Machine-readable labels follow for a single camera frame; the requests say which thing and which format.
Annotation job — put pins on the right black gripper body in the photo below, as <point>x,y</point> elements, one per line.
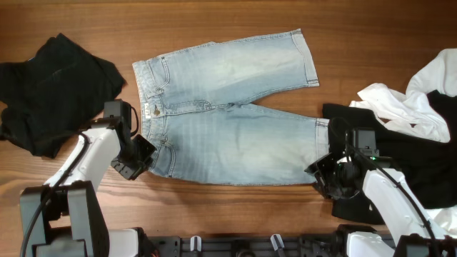
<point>330,176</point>

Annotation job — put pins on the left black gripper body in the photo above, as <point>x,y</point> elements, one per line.
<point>136,157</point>

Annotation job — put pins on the light blue denim shorts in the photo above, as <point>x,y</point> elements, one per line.
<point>198,108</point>

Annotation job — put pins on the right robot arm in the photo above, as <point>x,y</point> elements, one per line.
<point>361,171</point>

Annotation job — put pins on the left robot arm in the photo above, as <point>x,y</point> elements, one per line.
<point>63,216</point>

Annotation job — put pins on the black t-shirt with logo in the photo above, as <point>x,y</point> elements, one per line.
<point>429,166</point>

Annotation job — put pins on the white t-shirt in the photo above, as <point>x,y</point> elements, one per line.
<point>410,113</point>

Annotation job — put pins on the folded black garment left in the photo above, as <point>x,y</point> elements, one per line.
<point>50,96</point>

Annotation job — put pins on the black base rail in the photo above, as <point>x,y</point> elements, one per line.
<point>318,245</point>

